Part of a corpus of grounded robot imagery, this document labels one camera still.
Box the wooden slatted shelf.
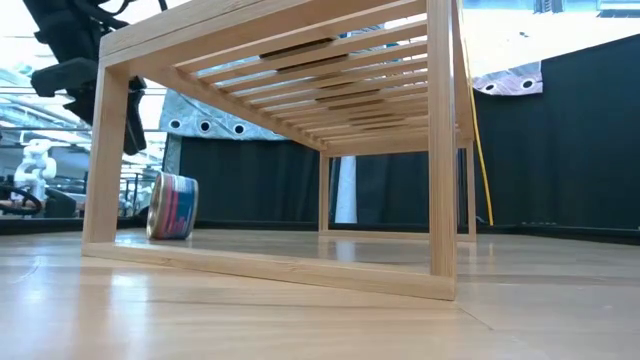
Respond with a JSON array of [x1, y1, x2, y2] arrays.
[[81, 0, 478, 303]]

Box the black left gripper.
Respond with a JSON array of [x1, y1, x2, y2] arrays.
[[29, 14, 148, 157]]

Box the silver tarp with eyelets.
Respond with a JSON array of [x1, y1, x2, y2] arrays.
[[469, 60, 544, 97], [157, 91, 291, 209]]

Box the white robot figure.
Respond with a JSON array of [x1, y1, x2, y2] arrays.
[[13, 138, 58, 202]]

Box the black curtain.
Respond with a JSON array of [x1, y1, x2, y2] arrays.
[[175, 135, 324, 232], [472, 32, 640, 232], [329, 149, 469, 229]]

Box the black table frame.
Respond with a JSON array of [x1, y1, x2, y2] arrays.
[[0, 215, 640, 247]]

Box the Wild Planet pink salmon can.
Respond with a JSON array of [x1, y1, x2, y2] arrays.
[[145, 171, 200, 242]]

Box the yellow cable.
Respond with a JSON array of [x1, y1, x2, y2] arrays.
[[458, 0, 495, 227]]

